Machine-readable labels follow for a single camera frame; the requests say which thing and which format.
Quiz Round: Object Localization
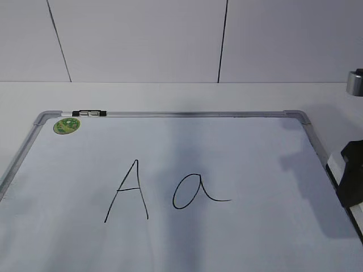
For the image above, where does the round green magnet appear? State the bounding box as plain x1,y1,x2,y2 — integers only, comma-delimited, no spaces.
53,117,81,135

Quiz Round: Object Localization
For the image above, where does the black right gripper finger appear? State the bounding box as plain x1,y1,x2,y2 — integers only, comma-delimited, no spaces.
337,141,362,208

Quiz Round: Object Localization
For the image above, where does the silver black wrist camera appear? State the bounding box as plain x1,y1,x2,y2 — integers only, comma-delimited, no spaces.
346,68,363,97

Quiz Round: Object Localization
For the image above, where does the white rectangular board eraser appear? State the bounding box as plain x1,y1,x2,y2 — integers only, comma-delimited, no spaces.
325,151,362,243

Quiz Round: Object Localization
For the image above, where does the white board with aluminium frame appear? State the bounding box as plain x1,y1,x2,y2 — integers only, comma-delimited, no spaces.
1,111,362,271

